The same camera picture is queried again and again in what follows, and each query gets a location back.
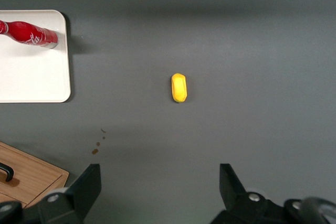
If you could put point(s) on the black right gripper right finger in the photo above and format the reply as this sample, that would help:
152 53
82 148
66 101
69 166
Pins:
233 195

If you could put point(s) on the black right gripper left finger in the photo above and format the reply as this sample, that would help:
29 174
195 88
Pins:
84 187

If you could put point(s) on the red coke bottle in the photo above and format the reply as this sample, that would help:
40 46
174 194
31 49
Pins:
26 33

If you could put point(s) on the cream plastic tray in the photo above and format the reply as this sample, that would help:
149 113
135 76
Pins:
31 74

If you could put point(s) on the wooden two-drawer cabinet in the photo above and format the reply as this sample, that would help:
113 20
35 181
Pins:
34 176

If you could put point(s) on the yellow lemon-shaped toy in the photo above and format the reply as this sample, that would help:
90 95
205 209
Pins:
179 87

